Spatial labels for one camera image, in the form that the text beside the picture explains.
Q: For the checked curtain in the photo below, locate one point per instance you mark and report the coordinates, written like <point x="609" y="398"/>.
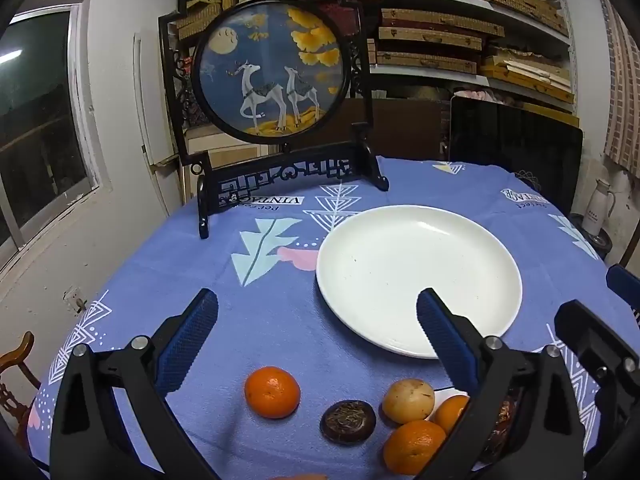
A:
<point x="622" y="90"/>

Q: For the orange mandarin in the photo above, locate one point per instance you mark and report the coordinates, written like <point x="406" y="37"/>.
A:
<point x="272" y="392"/>
<point x="450" y="414"/>
<point x="414" y="447"/>

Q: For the white wall socket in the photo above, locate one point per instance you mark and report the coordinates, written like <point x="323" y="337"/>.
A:
<point x="74" y="300"/>

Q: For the white round plate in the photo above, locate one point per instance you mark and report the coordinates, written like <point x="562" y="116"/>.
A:
<point x="390" y="270"/>

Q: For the brown wooden chair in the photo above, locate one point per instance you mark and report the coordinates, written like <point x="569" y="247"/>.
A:
<point x="15" y="360"/>

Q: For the blue printed tablecloth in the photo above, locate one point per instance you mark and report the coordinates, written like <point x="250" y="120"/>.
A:
<point x="280" y="320"/>

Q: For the white thermos jug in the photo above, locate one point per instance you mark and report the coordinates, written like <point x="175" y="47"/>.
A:
<point x="596" y="207"/>

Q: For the white wall conduit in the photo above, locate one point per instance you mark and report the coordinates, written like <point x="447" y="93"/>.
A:
<point x="150" y="125"/>

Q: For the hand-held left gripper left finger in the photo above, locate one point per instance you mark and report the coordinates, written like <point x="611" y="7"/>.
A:
<point x="189" y="342"/>

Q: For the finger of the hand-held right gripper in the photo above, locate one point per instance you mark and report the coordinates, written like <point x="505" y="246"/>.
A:
<point x="600" y="340"/>
<point x="625" y="285"/>

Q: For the dark dried tangerine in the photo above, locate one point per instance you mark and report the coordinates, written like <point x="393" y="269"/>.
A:
<point x="501" y="422"/>
<point x="347" y="422"/>

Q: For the yellow passion fruit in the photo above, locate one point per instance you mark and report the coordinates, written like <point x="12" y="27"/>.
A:
<point x="408" y="400"/>

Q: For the aluminium framed window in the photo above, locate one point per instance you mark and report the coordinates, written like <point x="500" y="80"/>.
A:
<point x="40" y="125"/>

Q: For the black framed deer screen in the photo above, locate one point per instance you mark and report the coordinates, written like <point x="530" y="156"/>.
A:
<point x="270" y="70"/>

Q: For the pink cloth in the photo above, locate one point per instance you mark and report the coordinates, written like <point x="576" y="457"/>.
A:
<point x="475" y="95"/>

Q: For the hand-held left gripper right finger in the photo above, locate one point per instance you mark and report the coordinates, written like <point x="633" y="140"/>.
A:
<point x="445" y="342"/>

